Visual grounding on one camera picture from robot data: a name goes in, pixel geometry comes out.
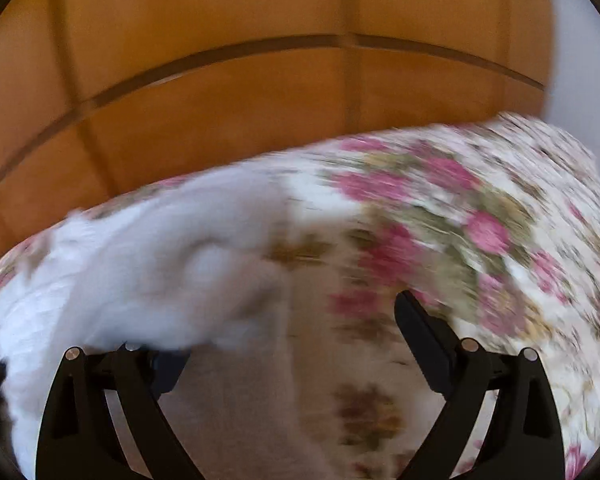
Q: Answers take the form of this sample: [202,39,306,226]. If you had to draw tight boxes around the white knitted sweater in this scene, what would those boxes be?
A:
[0,166,334,479]

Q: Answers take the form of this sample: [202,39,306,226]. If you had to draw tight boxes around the floral quilted bedspread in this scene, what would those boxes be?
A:
[0,114,600,479]

